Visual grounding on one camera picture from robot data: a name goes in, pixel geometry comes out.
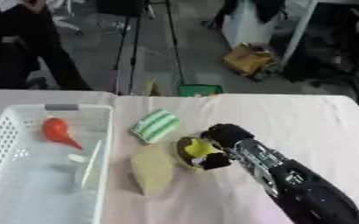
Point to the white table leg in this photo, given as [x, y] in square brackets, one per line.
[298, 34]

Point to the tan cardboard box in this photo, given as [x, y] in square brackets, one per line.
[247, 59]

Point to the small white object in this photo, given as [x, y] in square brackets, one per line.
[77, 158]

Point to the white stick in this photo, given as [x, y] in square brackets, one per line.
[91, 164]

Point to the green box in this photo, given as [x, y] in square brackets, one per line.
[200, 89]

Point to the yellow-green toy avocado half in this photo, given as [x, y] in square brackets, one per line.
[194, 150]

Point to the white plastic basket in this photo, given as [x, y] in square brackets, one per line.
[44, 163]

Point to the black tripod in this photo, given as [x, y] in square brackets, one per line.
[134, 43]

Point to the green white striped sponge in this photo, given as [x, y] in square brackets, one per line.
[155, 126]

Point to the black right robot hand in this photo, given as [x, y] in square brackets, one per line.
[227, 134]

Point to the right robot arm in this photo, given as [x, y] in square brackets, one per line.
[295, 180]

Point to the person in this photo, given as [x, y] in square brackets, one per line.
[19, 43]

